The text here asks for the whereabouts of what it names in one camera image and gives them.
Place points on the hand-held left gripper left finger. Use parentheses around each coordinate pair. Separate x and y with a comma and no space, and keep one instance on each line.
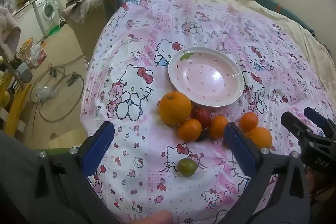
(98,145)

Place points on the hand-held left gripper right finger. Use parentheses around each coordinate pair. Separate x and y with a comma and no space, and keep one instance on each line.
(239,150)

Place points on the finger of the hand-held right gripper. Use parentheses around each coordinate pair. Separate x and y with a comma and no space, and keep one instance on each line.
(323,121)
(302,132)

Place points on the medium orange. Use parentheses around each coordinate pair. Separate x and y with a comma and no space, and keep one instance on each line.
(261,138)

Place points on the small tangerine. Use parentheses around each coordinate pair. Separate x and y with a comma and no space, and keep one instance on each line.
(218,126)
(189,130)
(248,122)

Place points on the dark plum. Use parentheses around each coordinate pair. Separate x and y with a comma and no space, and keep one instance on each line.
(202,136)

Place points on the large orange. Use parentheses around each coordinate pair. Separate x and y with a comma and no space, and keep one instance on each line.
(174,108)

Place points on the pink strawberry print plate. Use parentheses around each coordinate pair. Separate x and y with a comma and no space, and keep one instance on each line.
(207,77)

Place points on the person's right hand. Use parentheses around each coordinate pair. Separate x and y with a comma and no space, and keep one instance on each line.
(319,184)

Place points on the red tomato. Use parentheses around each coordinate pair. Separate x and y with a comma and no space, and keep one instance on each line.
(202,117)

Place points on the green tomato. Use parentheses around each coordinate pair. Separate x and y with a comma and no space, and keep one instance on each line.
(187,167)

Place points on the clear plastic bag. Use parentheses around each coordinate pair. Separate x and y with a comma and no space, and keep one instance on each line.
(46,91)

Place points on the pink cartoon printed blanket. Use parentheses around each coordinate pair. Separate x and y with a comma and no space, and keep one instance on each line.
(147,61)

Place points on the grey box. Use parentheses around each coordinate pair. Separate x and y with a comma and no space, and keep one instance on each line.
(25,73)

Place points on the white plastic bag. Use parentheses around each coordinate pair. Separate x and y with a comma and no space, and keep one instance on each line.
(38,53)

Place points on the teal mat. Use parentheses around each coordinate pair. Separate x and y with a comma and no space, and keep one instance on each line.
(278,7)

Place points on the green basin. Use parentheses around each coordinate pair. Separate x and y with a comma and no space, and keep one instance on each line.
(54,30)

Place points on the beige armchair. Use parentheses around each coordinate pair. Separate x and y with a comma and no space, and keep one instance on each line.
(84,22)

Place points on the white washing machine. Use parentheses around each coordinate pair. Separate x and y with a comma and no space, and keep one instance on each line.
(47,10)

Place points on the pink fluffy towel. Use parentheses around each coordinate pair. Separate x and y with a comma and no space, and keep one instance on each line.
(8,27)

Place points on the yellow frame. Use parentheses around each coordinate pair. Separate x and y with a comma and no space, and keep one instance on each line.
(14,106)

